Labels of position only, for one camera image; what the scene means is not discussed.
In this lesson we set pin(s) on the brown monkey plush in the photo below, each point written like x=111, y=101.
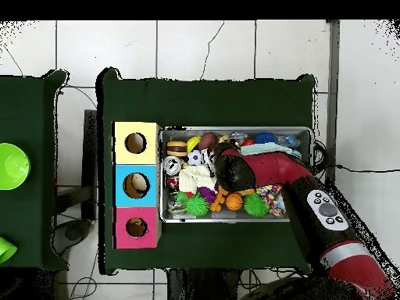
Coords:
x=136, y=222

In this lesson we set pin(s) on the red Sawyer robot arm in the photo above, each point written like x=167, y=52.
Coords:
x=275, y=165

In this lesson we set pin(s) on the wooden box with three holes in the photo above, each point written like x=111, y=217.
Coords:
x=147, y=156

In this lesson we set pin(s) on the black and white soccer ball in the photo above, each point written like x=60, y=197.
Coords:
x=195, y=157

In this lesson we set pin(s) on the silver robot figure toy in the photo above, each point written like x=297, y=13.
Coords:
x=208, y=157

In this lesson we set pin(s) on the cream knitted cloth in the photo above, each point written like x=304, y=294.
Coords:
x=197, y=179

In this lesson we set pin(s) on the brown ball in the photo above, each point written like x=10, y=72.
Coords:
x=207, y=140

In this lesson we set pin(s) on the crushed silver drink can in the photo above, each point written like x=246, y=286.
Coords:
x=172, y=165

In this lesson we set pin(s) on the wooden toy hamburger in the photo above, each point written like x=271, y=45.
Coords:
x=177, y=148

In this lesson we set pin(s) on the green spiky rubber ball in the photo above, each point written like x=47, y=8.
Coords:
x=197, y=205

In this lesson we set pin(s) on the orange basketball toy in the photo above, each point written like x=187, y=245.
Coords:
x=234, y=202

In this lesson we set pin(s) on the dark green table cloth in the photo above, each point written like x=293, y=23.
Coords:
x=28, y=109
x=203, y=103

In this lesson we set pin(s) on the beige round toy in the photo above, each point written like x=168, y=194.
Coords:
x=139, y=182

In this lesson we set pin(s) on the mint green knitted cloth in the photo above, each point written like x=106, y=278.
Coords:
x=265, y=149

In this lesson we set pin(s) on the black flat panel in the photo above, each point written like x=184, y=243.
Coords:
x=90, y=140

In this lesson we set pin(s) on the grey oval base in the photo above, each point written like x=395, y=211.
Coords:
x=73, y=232

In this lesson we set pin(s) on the lime green plastic bowl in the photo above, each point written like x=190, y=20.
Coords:
x=14, y=167

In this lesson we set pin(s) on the light green toy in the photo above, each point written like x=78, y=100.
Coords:
x=6, y=250

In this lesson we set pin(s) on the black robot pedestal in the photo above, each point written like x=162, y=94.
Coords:
x=200, y=287

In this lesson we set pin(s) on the grey metal rail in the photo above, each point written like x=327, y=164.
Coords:
x=332, y=62

